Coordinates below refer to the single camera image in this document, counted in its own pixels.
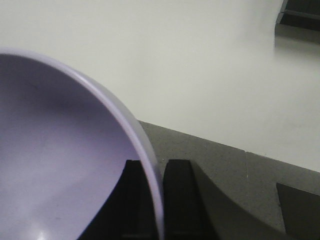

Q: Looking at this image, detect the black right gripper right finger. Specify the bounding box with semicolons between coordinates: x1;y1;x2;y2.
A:
162;158;298;240

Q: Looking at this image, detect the black induction cooktop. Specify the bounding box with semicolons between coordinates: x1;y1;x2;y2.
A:
276;183;320;240

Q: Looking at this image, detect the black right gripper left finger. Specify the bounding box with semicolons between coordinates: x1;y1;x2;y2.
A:
79;160;157;240

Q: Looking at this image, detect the purple plastic bowl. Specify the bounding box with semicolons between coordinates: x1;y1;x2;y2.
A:
0;48;165;240

